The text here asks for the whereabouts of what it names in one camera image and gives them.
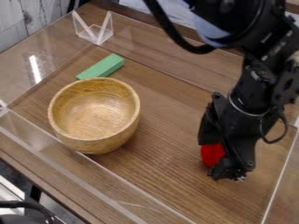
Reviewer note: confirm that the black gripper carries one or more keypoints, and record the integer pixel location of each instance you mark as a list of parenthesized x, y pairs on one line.
[(238, 128)]

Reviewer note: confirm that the red plush strawberry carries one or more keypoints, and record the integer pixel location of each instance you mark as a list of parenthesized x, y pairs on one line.
[(212, 153)]

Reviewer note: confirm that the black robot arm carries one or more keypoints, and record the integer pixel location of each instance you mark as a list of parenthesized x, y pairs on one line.
[(256, 27)]

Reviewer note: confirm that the wooden bowl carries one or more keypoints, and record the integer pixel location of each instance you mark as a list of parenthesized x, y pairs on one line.
[(94, 114)]

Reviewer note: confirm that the green rectangular block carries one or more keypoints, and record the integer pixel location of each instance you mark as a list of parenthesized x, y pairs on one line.
[(103, 68)]

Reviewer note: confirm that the clear acrylic corner bracket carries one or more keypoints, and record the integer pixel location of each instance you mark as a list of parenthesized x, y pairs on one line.
[(94, 33)]

